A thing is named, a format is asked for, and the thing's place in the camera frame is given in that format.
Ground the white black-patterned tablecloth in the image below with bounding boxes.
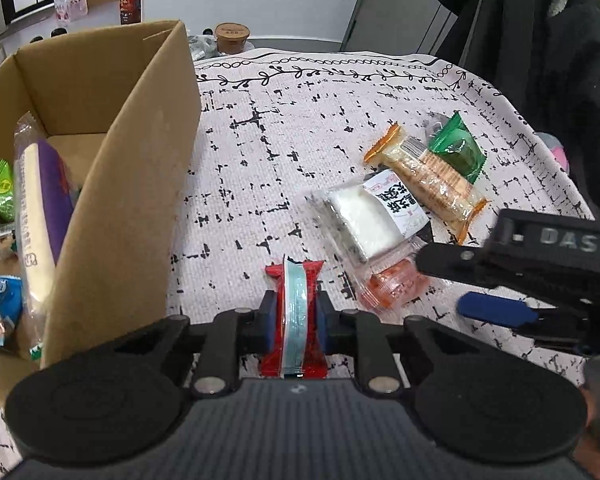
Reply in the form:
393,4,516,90
0,47,598,480

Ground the grey door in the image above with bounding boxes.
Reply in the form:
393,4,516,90
339,0,462,56

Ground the clear plastic bag of containers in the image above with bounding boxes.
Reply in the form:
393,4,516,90
187,29,220,62

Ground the pink pack of bottles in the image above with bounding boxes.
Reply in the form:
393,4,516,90
52,0,89,22

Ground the red and teal snack packet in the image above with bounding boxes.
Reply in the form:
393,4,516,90
259,255,327,379

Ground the brown cardboard box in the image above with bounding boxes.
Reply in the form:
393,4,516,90
0,20,203,407

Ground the red label bottle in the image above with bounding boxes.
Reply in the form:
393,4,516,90
118,0,143,26

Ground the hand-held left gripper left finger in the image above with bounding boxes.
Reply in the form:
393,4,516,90
112,290,277,396

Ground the orange cracker packet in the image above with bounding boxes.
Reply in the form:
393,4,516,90
364,124,489,245

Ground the clear orange snack packet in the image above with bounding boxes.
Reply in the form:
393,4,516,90
356,254,432,312

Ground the pink round toy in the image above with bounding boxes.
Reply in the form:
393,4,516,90
536,131,573,173

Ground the brown instant noodle cup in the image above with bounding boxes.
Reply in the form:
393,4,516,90
214,22,251,55

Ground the dark green snack packet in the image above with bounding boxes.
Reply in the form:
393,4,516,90
426,112,487,185

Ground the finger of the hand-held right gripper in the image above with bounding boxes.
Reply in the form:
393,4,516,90
414,241,497,287
456,291,589,342

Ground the black hanging coat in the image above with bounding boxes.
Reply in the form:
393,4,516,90
434,0,600,218

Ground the white cake packet black label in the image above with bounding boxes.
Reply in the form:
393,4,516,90
306,169,432,267

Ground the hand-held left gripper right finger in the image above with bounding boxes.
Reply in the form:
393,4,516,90
315,291,474,394

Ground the long cream snack packet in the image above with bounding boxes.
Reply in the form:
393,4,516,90
13,111,77,362

